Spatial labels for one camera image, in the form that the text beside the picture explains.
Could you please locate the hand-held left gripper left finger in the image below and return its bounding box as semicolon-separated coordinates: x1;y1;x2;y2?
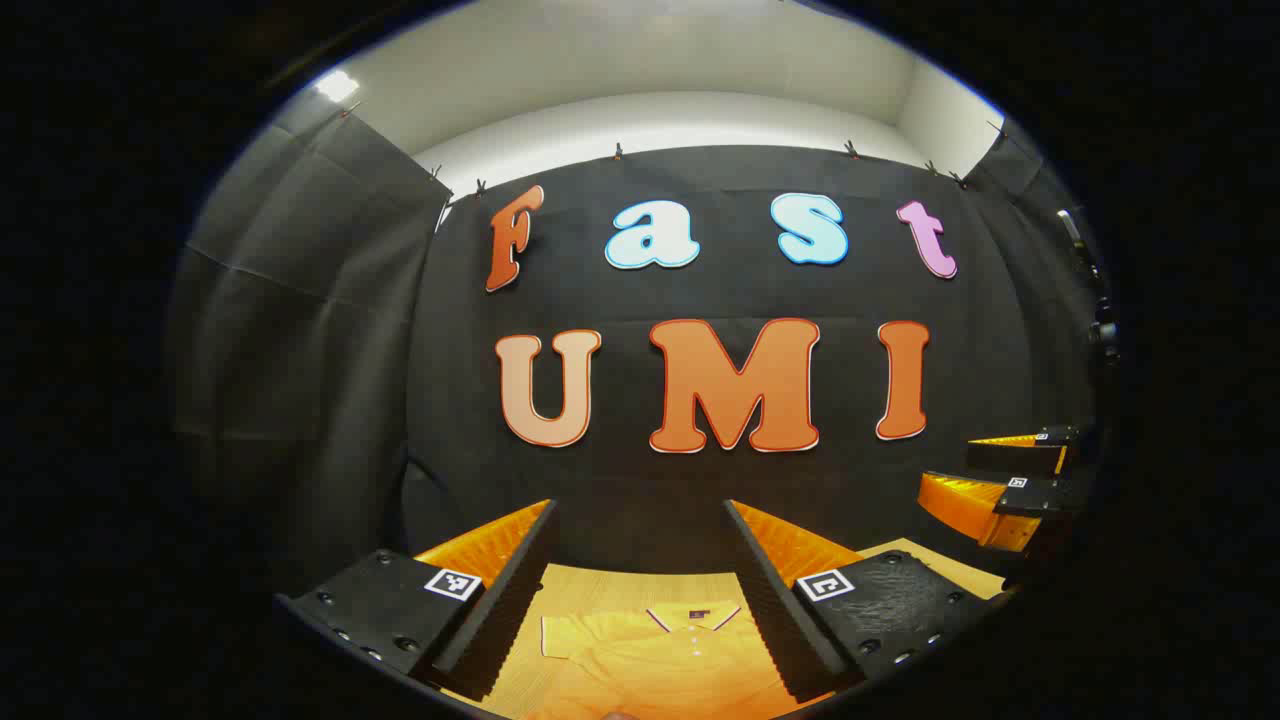
275;498;561;703

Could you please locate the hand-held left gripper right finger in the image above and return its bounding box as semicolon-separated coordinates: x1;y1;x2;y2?
722;498;1001;703

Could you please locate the orange T-shirt with collar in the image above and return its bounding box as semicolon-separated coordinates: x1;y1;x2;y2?
522;603;801;720

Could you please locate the black backdrop cloth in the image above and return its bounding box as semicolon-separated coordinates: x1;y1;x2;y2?
168;88;1119;601

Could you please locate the white ceiling light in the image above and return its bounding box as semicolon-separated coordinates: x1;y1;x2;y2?
312;68;362;105

